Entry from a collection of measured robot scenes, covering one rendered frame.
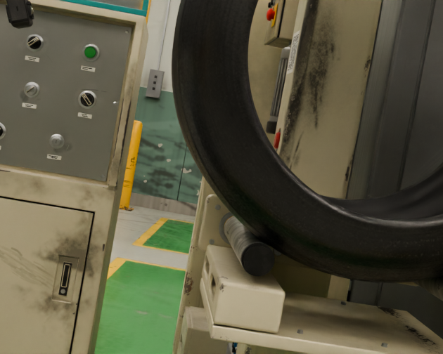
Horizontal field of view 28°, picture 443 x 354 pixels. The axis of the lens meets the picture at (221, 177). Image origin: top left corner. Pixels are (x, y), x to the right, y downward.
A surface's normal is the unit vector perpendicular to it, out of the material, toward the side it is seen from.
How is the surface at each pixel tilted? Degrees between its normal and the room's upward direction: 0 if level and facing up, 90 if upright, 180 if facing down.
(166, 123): 90
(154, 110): 90
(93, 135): 90
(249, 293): 90
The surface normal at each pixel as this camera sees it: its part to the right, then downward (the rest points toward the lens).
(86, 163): 0.07, 0.07
